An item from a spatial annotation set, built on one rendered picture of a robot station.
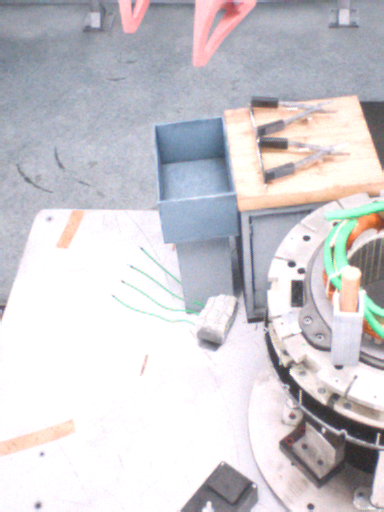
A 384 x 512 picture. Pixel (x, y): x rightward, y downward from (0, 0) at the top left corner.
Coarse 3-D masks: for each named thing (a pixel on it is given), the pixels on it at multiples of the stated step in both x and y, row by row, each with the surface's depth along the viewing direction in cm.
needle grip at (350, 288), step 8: (344, 272) 76; (352, 272) 76; (344, 280) 76; (352, 280) 76; (344, 288) 77; (352, 288) 77; (344, 296) 78; (352, 296) 78; (344, 304) 79; (352, 304) 79; (352, 312) 80
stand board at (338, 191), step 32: (352, 96) 119; (288, 128) 116; (320, 128) 115; (352, 128) 115; (256, 160) 112; (288, 160) 111; (352, 160) 110; (256, 192) 108; (288, 192) 107; (320, 192) 107; (352, 192) 108
